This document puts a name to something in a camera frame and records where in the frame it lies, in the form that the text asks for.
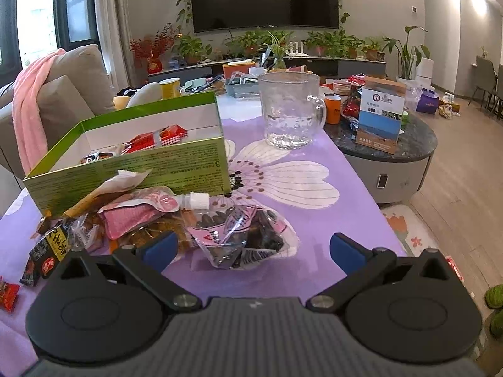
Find black framed window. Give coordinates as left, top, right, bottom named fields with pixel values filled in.
left=0, top=0, right=100, bottom=76

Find hanging vine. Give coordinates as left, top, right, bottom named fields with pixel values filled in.
left=334, top=0, right=351, bottom=30
left=175, top=0, right=196, bottom=33

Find spider plant in glass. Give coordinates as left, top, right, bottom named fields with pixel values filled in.
left=261, top=31, right=296, bottom=72

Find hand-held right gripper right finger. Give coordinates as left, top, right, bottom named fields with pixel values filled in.
left=306, top=232, right=460, bottom=314

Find white air purifier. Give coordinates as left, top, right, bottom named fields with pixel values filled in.
left=417, top=58, right=435, bottom=88

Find purple gift bag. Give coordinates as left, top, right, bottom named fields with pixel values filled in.
left=417, top=90, right=440, bottom=116

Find small dark red packet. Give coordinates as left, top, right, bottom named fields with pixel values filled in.
left=20, top=257, right=56, bottom=287

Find large leafy floor plant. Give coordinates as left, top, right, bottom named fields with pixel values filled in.
left=383, top=25, right=431, bottom=80

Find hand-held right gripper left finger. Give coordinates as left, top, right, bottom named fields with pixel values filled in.
left=47, top=231, right=202, bottom=315

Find red candy wrapper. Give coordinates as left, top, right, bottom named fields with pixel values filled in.
left=0, top=277, right=21, bottom=314

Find long beige yellow packet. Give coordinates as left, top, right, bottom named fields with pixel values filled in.
left=63, top=169, right=153, bottom=219

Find clear bag of sunflower seeds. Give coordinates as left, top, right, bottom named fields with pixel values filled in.
left=184, top=204, right=294, bottom=271

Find pink blanket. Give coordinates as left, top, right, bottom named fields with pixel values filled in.
left=12, top=48, right=67, bottom=176

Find black yellow-label snack packet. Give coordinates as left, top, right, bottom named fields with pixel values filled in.
left=29, top=223, right=76, bottom=274

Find floral floor rug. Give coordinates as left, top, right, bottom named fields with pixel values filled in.
left=379, top=203, right=489, bottom=312

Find potted green plant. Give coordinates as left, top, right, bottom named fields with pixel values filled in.
left=235, top=31, right=265, bottom=58
left=342, top=36, right=367, bottom=61
left=304, top=31, right=335, bottom=58
left=177, top=35, right=213, bottom=66

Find light curtain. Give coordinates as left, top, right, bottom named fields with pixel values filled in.
left=94, top=0, right=136, bottom=88

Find orange box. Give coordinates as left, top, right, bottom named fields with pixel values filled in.
left=223, top=62, right=260, bottom=81

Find pink spout pouch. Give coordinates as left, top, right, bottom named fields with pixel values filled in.
left=97, top=188, right=210, bottom=241

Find grey dining chair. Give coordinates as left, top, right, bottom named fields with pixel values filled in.
left=469, top=56, right=503, bottom=111

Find grey tray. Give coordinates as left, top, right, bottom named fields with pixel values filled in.
left=225, top=74, right=262, bottom=99

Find red checkered snack packet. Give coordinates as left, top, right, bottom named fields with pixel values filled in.
left=125, top=124, right=189, bottom=154

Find red berry plant in vase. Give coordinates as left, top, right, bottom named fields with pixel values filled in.
left=129, top=24, right=178, bottom=74

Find green cardboard box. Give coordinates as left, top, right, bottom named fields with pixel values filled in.
left=22, top=91, right=229, bottom=217

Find yellow can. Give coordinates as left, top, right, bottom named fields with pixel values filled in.
left=159, top=77, right=184, bottom=100

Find purple floral tablecloth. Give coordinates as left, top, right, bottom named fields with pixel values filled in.
left=0, top=96, right=408, bottom=362

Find orange mug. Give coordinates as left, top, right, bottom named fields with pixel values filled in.
left=324, top=95, right=342, bottom=125

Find green slippers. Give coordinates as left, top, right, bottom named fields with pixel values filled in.
left=485, top=285, right=503, bottom=339

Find blue white carton box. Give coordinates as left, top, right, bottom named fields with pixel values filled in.
left=355, top=75, right=408, bottom=155

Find grey sofa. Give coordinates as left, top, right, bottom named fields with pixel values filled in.
left=0, top=44, right=119, bottom=182

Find round dark coffee table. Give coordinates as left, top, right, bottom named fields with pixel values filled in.
left=322, top=113, right=438, bottom=204

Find white red bottle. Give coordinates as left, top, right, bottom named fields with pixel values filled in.
left=446, top=255, right=465, bottom=284

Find glass pitcher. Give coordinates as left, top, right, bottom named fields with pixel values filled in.
left=258, top=72, right=328, bottom=151

